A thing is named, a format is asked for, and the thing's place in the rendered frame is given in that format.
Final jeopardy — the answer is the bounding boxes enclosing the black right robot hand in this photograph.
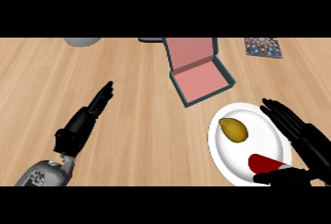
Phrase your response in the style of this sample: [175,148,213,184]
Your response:
[253,98,331,187]

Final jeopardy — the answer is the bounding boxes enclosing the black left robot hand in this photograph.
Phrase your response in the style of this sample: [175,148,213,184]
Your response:
[52,80,116,158]

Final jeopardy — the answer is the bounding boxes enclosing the white round plate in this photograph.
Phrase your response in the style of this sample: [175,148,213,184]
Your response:
[207,101,294,187]

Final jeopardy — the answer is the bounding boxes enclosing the open pink cardboard box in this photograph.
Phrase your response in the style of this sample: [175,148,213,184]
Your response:
[161,38,237,109]

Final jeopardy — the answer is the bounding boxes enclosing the red wedge slice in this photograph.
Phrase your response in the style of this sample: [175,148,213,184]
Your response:
[247,153,296,175]

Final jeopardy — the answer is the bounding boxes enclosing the grey round object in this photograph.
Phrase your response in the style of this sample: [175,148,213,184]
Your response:
[64,38,104,48]

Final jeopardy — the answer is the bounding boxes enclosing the colourful patterned flat pad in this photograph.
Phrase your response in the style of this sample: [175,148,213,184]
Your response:
[243,38,286,60]

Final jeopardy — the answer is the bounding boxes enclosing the dark grey flat object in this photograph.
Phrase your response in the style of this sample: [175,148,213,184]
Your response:
[138,38,166,44]

